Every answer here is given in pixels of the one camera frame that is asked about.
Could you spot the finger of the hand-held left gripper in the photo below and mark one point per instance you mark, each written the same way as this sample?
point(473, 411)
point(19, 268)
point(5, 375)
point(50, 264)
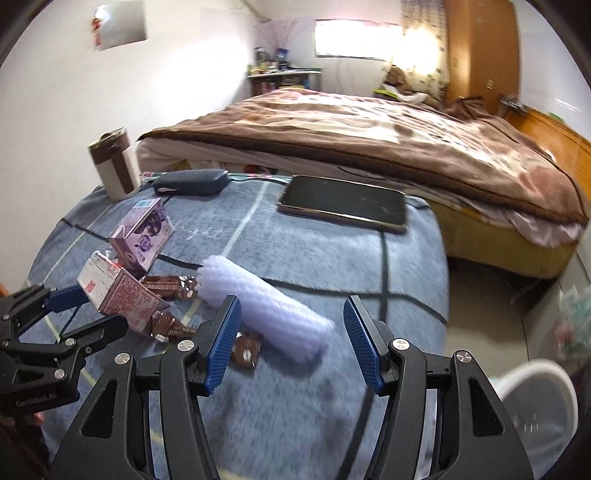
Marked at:
point(101, 330)
point(69, 297)

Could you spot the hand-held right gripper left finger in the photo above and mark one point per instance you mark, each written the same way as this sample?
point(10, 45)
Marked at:
point(224, 341)

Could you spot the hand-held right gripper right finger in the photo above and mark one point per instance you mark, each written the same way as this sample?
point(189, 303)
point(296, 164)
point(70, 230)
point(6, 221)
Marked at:
point(364, 341)

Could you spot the pink milk carton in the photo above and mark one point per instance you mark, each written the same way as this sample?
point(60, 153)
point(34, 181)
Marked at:
point(124, 295)

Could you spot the white foam net sleeve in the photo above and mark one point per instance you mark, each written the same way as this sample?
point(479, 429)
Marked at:
point(277, 314)

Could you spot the purple milk carton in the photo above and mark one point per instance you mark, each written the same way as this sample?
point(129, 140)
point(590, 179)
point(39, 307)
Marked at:
point(143, 235)

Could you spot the white round trash bin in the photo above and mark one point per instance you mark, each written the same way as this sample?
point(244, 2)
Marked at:
point(521, 378)

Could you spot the brown and white thermos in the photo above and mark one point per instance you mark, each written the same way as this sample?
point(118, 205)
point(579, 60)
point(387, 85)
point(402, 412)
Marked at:
point(115, 170)

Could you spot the black smartphone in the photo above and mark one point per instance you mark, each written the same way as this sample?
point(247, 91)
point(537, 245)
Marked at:
point(341, 203)

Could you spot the bed with yellow base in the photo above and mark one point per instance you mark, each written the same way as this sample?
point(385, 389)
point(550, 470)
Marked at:
point(498, 249)

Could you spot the black oval case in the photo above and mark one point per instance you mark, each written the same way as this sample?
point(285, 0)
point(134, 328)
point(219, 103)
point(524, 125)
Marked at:
point(189, 181)

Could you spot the translucent bin liner bag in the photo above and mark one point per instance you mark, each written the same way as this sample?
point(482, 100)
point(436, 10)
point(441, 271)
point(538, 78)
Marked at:
point(540, 415)

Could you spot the hanging clear plastic bag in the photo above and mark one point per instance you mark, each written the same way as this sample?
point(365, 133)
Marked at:
point(575, 318)

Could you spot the brown teddy bear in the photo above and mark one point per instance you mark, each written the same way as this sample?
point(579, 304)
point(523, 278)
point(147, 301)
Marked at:
point(397, 78)

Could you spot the small desk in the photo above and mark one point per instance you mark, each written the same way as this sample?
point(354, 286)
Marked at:
point(295, 81)

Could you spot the wooden headboard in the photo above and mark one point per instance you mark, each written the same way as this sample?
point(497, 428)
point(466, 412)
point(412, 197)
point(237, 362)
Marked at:
point(554, 134)

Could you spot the power strip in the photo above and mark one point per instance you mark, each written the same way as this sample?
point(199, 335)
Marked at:
point(515, 104)

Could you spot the row of small bottles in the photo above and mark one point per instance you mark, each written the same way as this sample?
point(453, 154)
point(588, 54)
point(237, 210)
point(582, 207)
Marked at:
point(268, 62)

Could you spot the patterned curtain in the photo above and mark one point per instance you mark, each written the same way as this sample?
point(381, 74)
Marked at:
point(425, 46)

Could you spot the window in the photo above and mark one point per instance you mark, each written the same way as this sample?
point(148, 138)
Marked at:
point(355, 39)

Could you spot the wooden wardrobe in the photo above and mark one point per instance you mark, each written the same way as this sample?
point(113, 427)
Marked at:
point(480, 50)

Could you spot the decorative branches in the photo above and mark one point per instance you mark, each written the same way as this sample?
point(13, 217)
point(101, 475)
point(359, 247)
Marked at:
point(281, 32)

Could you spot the wall poster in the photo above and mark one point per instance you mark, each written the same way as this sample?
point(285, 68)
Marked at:
point(120, 25)

